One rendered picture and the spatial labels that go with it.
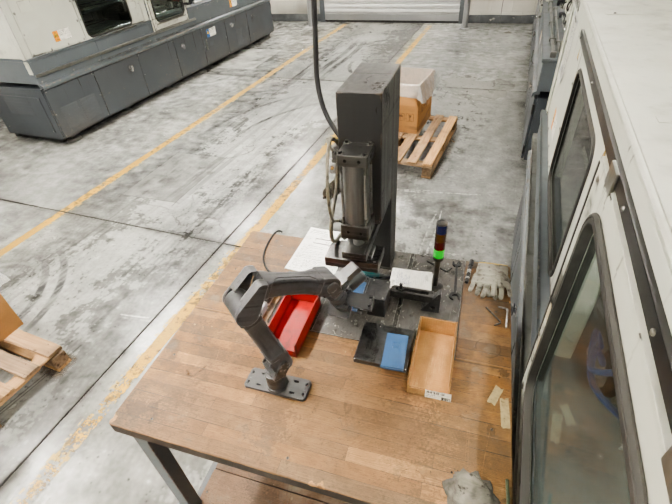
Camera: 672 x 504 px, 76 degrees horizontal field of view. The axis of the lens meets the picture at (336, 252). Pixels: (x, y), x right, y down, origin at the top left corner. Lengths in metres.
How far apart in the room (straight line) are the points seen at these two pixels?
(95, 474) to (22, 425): 0.58
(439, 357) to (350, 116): 0.79
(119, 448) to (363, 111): 2.04
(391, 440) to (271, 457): 0.33
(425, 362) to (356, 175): 0.62
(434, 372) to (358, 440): 0.32
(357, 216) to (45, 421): 2.15
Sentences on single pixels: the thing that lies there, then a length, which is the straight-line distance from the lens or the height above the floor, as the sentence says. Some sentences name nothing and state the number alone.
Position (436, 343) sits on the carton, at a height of 0.90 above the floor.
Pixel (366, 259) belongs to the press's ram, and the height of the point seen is 1.16.
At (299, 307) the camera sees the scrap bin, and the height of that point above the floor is 0.91.
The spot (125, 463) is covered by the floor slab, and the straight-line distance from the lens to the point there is 2.53.
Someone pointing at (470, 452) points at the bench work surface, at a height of 0.90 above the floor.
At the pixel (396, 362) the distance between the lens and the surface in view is 1.39.
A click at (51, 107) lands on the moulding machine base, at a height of 0.46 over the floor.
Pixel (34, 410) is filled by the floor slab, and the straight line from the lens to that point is 2.99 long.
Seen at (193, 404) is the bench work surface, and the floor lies 0.90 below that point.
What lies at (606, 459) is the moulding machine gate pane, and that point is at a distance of 0.76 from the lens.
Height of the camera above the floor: 2.04
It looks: 39 degrees down
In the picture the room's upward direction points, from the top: 4 degrees counter-clockwise
